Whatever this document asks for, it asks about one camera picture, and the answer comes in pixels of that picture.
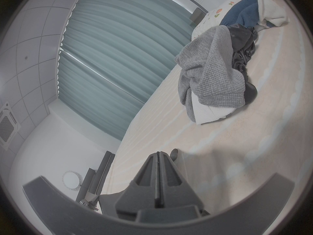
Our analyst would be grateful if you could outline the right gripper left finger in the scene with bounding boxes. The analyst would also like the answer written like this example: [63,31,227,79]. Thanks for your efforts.
[115,151,159,222]

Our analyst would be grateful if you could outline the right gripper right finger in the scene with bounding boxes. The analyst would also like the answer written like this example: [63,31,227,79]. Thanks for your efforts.
[159,151,204,217]

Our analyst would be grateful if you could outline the black trousers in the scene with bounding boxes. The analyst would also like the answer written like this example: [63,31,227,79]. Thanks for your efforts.
[99,148,211,217]

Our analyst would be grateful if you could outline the bed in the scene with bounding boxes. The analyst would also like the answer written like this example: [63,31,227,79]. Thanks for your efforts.
[108,0,312,221]

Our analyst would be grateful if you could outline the pile of clothes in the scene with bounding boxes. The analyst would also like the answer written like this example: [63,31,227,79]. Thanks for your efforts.
[174,0,290,125]

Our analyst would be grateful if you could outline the black chest of drawers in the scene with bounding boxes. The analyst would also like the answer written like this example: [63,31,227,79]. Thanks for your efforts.
[75,151,115,211]

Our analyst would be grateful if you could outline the round white ceiling lamp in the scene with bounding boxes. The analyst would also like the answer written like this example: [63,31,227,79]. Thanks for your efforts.
[62,171,81,190]

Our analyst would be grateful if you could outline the blue-green curtain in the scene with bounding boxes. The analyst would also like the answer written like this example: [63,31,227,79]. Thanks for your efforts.
[60,0,200,103]
[57,51,147,141]

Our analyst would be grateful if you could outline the ceiling air vent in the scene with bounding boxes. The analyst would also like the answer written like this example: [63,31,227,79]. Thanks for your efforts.
[0,102,19,151]

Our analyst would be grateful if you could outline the grey bedside table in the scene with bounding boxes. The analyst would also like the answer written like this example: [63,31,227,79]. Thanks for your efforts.
[189,8,204,23]

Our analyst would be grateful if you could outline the white printed pillow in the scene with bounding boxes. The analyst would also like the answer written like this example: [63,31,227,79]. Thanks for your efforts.
[191,0,256,40]

